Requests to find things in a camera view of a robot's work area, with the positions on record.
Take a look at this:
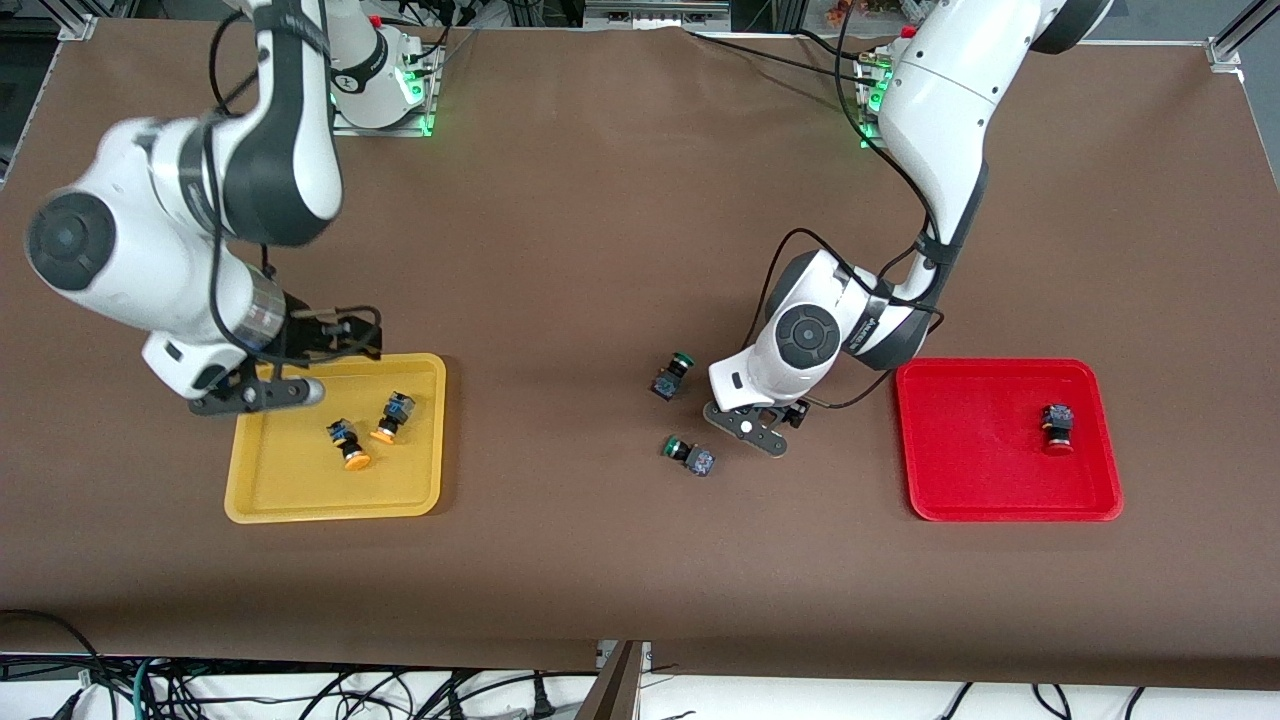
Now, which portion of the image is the yellow push button switch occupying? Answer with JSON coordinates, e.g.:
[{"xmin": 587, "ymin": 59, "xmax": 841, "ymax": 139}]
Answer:
[
  {"xmin": 369, "ymin": 391, "xmax": 417, "ymax": 445},
  {"xmin": 326, "ymin": 419, "xmax": 372, "ymax": 472}
]

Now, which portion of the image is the yellow plastic tray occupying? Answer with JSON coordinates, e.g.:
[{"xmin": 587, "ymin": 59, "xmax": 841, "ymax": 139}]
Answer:
[{"xmin": 223, "ymin": 352, "xmax": 448, "ymax": 525}]

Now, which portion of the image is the brown table mat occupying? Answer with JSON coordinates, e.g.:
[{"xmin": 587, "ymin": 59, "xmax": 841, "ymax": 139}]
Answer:
[{"xmin": 0, "ymin": 20, "xmax": 1280, "ymax": 691}]

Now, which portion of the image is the aluminium corner profile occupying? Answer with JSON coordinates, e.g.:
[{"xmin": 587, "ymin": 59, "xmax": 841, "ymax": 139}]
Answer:
[
  {"xmin": 40, "ymin": 0, "xmax": 98, "ymax": 41},
  {"xmin": 1205, "ymin": 0, "xmax": 1280, "ymax": 73}
]

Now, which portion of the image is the brown metal beam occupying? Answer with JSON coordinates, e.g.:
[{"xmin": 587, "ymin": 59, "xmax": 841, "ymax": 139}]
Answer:
[{"xmin": 575, "ymin": 640, "xmax": 646, "ymax": 720}]

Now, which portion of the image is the red plastic tray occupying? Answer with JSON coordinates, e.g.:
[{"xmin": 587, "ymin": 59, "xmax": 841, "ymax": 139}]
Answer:
[{"xmin": 894, "ymin": 358, "xmax": 1125, "ymax": 523}]

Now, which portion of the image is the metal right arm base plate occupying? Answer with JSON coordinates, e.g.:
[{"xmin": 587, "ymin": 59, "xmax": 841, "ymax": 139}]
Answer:
[{"xmin": 335, "ymin": 40, "xmax": 441, "ymax": 138}]

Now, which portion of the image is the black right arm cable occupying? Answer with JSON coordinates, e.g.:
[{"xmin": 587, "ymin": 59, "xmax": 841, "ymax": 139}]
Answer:
[{"xmin": 205, "ymin": 0, "xmax": 386, "ymax": 363}]

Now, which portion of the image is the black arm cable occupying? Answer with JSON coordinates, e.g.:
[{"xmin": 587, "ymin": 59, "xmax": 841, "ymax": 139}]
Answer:
[
  {"xmin": 745, "ymin": 0, "xmax": 946, "ymax": 411},
  {"xmin": 205, "ymin": 0, "xmax": 386, "ymax": 363}
]

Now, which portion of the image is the green push button switch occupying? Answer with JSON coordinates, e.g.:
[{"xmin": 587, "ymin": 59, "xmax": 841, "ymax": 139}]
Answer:
[
  {"xmin": 650, "ymin": 351, "xmax": 697, "ymax": 402},
  {"xmin": 661, "ymin": 435, "xmax": 717, "ymax": 478}
]

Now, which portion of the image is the black curved floor cable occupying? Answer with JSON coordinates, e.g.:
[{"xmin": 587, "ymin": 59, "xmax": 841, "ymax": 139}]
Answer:
[{"xmin": 0, "ymin": 608, "xmax": 106, "ymax": 691}]

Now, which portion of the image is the teal floor cable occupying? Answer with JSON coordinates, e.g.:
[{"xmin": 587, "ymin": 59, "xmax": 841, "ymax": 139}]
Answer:
[{"xmin": 130, "ymin": 656, "xmax": 163, "ymax": 720}]

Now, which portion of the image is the white metal bracket plate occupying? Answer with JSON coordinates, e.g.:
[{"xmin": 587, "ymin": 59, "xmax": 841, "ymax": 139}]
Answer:
[{"xmin": 597, "ymin": 640, "xmax": 653, "ymax": 673}]

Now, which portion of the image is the metal frame rail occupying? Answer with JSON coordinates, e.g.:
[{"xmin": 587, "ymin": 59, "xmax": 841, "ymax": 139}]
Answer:
[{"xmin": 583, "ymin": 0, "xmax": 733, "ymax": 31}]

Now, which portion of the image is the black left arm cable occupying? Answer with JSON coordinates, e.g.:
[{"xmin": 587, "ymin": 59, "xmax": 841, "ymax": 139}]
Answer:
[{"xmin": 745, "ymin": 0, "xmax": 946, "ymax": 411}]

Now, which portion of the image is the long black cable on mat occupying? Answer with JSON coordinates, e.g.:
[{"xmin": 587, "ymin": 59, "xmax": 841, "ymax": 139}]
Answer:
[{"xmin": 685, "ymin": 28, "xmax": 881, "ymax": 81}]

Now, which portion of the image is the short black cable on mat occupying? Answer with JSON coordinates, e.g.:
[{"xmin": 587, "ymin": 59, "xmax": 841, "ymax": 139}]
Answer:
[{"xmin": 795, "ymin": 28, "xmax": 866, "ymax": 61}]

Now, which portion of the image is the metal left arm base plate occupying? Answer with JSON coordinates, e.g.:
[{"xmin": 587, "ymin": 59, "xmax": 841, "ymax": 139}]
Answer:
[{"xmin": 855, "ymin": 55, "xmax": 901, "ymax": 151}]

